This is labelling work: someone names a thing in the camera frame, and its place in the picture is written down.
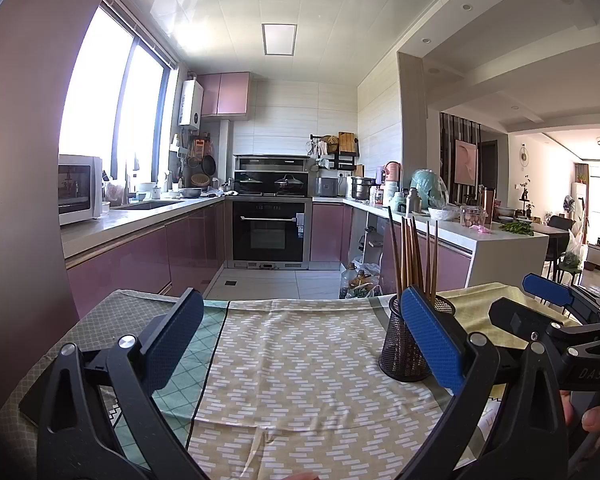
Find kitchen sink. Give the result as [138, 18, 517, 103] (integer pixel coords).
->
[115, 200, 186, 211]

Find black mesh utensil holder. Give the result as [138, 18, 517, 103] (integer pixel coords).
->
[379, 294, 458, 382]

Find black wall rack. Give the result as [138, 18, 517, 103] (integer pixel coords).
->
[310, 132, 361, 171]

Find striped partition screen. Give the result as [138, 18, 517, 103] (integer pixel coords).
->
[440, 112, 482, 206]

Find pink kettle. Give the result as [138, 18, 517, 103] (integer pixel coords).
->
[383, 161, 402, 193]

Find white wall water heater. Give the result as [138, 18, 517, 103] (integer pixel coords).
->
[178, 80, 204, 127]

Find patterned beige green tablecloth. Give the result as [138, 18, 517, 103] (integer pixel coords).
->
[0, 282, 581, 480]

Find white plastic bag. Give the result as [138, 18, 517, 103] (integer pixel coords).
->
[562, 230, 586, 268]

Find teal plastic bag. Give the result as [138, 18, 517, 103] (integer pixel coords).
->
[411, 169, 446, 208]

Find pink wall cabinet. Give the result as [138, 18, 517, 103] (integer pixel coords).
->
[196, 72, 251, 118]

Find plastic oil bottle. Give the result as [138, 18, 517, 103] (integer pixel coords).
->
[341, 262, 361, 299]

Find integrated stove with oven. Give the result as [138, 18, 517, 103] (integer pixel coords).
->
[226, 154, 313, 271]

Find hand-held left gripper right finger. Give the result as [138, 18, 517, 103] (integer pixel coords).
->
[395, 285, 571, 480]

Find ceiling light panel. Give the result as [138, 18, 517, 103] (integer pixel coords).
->
[261, 23, 298, 56]

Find stainless steel pot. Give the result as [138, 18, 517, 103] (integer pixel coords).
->
[350, 176, 377, 201]

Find kitchen window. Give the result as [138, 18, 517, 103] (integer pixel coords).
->
[60, 2, 173, 181]

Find black wok with glass lid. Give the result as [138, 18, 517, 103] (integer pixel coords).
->
[234, 174, 266, 193]
[274, 174, 306, 193]

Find black dining chair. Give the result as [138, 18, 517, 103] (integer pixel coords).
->
[547, 215, 576, 263]

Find bunch of wooden chopsticks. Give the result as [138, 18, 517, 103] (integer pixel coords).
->
[387, 205, 440, 306]

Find white countertop oven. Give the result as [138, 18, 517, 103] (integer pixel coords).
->
[58, 155, 104, 226]

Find clear plastic container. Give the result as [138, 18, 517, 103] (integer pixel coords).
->
[460, 205, 490, 227]

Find plastic bag of greens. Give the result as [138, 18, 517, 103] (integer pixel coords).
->
[347, 260, 383, 298]

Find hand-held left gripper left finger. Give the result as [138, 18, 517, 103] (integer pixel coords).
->
[36, 287, 216, 480]

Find pink base cabinet run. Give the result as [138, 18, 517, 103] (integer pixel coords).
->
[66, 199, 227, 318]

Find pink wall picture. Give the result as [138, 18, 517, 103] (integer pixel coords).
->
[454, 139, 478, 186]

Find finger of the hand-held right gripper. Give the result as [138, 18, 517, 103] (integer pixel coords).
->
[488, 297, 566, 356]
[522, 272, 600, 321]

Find white kitchen counter peninsula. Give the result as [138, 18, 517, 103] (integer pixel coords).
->
[342, 197, 551, 293]

